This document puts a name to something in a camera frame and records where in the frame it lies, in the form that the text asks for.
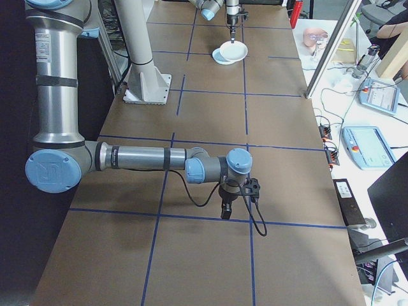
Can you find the white round plate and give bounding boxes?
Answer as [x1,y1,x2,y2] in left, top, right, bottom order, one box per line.
[219,40,249,62]

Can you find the light blue round plate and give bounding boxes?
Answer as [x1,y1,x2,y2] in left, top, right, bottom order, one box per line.
[212,47,233,64]
[212,55,239,67]

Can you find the bare person forearm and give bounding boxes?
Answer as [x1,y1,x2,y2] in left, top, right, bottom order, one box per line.
[378,24,403,40]

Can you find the pink bowl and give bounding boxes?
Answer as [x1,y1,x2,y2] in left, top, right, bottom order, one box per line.
[302,27,330,48]

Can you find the white pillar base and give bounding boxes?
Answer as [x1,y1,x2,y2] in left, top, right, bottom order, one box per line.
[113,0,172,105]

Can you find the black power strip orange plugs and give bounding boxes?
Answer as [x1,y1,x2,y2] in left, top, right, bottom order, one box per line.
[323,142,341,166]
[318,123,333,142]

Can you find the black box with white label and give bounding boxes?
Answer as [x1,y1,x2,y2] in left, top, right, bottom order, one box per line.
[332,178,367,228]

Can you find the clear bottle with black cap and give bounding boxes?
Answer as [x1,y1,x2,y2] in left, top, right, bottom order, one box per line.
[352,44,380,79]

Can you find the grey office chair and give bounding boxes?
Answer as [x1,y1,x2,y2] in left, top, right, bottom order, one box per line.
[361,0,393,36]

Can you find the light blue teach pendant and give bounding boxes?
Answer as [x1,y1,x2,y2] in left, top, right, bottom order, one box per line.
[342,126,398,170]
[358,77,402,115]

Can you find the dark grey tube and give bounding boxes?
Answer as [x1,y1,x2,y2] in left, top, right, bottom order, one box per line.
[353,238,408,266]

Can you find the white side desk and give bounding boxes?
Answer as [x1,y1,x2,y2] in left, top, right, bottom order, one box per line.
[288,18,408,306]

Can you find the tan wooden board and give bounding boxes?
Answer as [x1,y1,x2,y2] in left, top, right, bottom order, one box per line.
[375,22,408,79]

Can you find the black computer monitor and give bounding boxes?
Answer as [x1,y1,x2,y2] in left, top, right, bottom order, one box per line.
[367,156,408,243]

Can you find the person in black shirt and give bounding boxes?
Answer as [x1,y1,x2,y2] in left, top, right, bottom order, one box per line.
[377,12,408,42]

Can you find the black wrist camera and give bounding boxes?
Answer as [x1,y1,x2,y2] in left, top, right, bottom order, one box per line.
[242,177,261,205]

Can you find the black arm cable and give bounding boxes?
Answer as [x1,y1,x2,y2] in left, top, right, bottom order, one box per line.
[165,170,268,237]

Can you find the aluminium profile post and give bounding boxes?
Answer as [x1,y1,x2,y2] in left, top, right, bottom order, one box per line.
[304,0,364,99]

